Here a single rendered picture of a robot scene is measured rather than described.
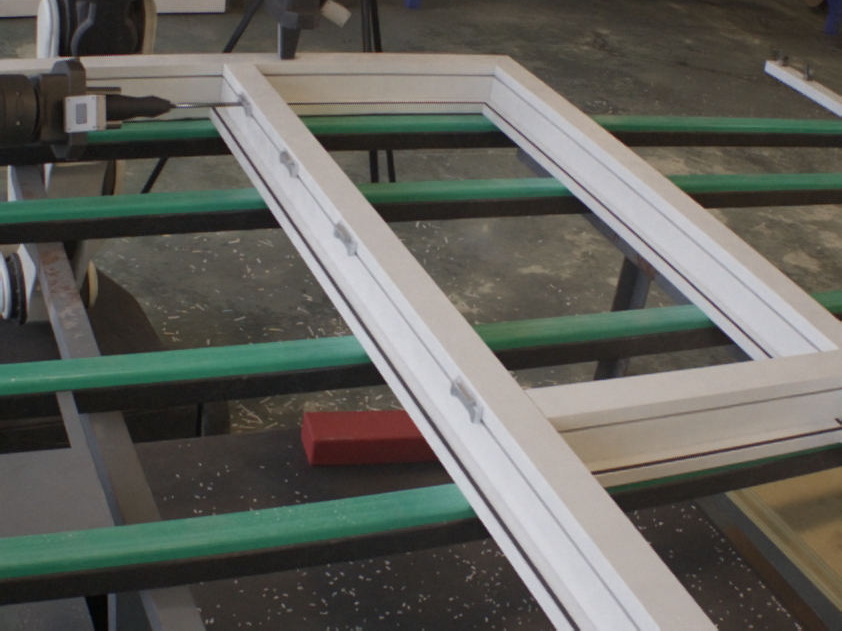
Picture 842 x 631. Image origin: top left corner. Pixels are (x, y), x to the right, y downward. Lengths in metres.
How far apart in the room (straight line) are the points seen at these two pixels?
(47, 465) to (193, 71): 0.80
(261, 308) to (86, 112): 1.58
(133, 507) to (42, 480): 0.08
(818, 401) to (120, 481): 0.66
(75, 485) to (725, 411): 0.58
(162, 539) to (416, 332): 0.34
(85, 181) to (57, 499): 1.17
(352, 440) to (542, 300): 1.80
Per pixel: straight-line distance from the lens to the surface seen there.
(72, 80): 1.51
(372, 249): 1.24
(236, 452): 1.51
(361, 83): 1.79
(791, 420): 1.23
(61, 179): 2.10
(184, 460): 1.49
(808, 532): 1.53
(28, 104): 1.46
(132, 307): 2.62
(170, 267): 3.14
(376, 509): 1.01
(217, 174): 3.67
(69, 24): 1.88
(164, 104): 1.57
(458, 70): 1.85
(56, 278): 1.37
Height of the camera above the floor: 1.49
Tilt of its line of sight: 28 degrees down
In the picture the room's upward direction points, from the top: 9 degrees clockwise
